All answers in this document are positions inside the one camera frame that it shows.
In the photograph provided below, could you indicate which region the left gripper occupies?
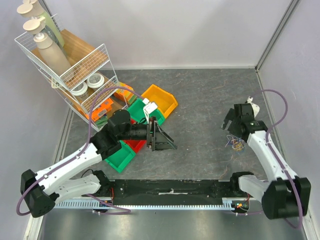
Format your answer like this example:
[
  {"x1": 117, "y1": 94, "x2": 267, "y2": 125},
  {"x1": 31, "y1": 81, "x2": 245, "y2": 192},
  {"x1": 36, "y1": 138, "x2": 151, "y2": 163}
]
[{"x1": 118, "y1": 116, "x2": 177, "y2": 152}]

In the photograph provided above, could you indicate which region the wire bundle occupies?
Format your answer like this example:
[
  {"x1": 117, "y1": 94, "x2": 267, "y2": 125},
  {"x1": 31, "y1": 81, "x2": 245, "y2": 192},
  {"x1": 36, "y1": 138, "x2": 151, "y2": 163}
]
[{"x1": 225, "y1": 134, "x2": 245, "y2": 152}]

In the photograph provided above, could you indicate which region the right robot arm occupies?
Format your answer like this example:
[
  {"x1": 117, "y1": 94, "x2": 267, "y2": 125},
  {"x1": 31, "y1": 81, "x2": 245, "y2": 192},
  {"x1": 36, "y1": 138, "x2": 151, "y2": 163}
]
[{"x1": 221, "y1": 102, "x2": 311, "y2": 220}]

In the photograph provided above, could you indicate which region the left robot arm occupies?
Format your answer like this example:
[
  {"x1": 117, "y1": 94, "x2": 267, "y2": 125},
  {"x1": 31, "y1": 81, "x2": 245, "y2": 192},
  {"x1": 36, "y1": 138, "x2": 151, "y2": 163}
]
[{"x1": 18, "y1": 109, "x2": 178, "y2": 218}]

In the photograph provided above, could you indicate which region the red plastic bin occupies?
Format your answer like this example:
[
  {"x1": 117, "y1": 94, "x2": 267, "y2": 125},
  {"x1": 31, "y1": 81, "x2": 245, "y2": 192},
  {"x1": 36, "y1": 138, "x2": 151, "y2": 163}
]
[{"x1": 123, "y1": 118, "x2": 148, "y2": 154}]

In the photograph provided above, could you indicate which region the yellow plastic bin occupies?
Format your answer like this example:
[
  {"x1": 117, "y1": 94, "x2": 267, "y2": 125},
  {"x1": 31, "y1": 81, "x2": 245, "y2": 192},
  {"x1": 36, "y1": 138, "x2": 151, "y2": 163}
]
[{"x1": 142, "y1": 84, "x2": 179, "y2": 119}]

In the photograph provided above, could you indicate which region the green bin upper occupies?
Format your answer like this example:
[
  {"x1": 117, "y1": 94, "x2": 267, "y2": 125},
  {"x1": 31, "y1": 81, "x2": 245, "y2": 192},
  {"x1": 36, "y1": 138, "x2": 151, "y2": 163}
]
[{"x1": 125, "y1": 97, "x2": 166, "y2": 126}]

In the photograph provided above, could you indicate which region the green bin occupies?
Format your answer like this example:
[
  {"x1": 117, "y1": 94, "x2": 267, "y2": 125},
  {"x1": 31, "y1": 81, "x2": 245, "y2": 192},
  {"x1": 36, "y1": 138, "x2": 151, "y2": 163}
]
[
  {"x1": 104, "y1": 140, "x2": 136, "y2": 173},
  {"x1": 125, "y1": 97, "x2": 166, "y2": 126}
]

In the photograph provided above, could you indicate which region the green bin lower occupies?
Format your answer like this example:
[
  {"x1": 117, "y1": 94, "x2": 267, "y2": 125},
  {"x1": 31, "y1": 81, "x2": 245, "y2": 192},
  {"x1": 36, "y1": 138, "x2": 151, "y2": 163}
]
[{"x1": 104, "y1": 140, "x2": 136, "y2": 173}]

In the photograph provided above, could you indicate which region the orange snack box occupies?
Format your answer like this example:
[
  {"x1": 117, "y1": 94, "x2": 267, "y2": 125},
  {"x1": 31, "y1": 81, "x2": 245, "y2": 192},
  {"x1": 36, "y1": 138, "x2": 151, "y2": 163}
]
[{"x1": 75, "y1": 98, "x2": 114, "y2": 122}]

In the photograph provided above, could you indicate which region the white lid jar right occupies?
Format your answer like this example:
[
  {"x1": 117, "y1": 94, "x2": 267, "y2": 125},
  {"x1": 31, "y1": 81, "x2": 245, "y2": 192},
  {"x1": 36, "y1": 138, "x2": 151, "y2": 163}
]
[{"x1": 86, "y1": 72, "x2": 105, "y2": 91}]

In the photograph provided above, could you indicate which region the white lid jar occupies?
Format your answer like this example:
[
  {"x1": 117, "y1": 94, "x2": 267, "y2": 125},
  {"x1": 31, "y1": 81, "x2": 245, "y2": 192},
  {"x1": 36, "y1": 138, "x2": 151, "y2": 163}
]
[
  {"x1": 71, "y1": 82, "x2": 89, "y2": 102},
  {"x1": 86, "y1": 72, "x2": 105, "y2": 91}
]

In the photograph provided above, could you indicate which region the white lid jar left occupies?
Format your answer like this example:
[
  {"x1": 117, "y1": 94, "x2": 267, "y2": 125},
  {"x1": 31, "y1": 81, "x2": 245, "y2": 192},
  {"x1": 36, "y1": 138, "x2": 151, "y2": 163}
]
[{"x1": 71, "y1": 82, "x2": 89, "y2": 102}]

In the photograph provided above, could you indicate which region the beige pump bottle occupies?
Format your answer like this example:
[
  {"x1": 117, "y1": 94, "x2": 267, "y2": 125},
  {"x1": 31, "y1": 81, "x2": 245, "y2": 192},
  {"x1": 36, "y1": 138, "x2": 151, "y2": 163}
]
[{"x1": 33, "y1": 32, "x2": 74, "y2": 82}]

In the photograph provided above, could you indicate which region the green bottle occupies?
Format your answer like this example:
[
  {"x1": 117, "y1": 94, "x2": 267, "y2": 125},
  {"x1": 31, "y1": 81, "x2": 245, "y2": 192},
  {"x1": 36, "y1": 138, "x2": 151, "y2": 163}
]
[{"x1": 37, "y1": 11, "x2": 65, "y2": 48}]

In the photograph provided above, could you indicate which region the beige capped bottle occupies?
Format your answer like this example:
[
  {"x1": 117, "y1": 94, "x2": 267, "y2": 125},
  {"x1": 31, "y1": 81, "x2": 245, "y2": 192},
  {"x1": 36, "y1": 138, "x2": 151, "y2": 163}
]
[{"x1": 16, "y1": 0, "x2": 48, "y2": 18}]

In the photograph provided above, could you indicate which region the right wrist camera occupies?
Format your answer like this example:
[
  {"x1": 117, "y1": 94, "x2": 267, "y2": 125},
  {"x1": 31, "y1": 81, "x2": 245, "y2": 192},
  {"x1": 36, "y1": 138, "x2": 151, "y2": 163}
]
[{"x1": 245, "y1": 96, "x2": 260, "y2": 118}]

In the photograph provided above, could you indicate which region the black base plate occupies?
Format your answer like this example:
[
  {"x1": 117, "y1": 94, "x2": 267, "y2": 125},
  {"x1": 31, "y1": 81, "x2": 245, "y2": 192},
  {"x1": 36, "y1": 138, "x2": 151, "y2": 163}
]
[{"x1": 109, "y1": 179, "x2": 246, "y2": 205}]

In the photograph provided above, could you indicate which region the slotted cable duct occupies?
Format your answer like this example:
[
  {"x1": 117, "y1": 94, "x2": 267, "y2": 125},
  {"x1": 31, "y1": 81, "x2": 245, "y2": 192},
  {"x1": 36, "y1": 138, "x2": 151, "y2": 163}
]
[{"x1": 54, "y1": 197, "x2": 244, "y2": 211}]

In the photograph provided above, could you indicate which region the white wire shelf rack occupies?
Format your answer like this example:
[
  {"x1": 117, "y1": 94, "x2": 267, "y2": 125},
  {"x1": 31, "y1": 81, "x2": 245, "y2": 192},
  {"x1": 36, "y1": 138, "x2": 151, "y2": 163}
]
[{"x1": 15, "y1": 16, "x2": 122, "y2": 131}]

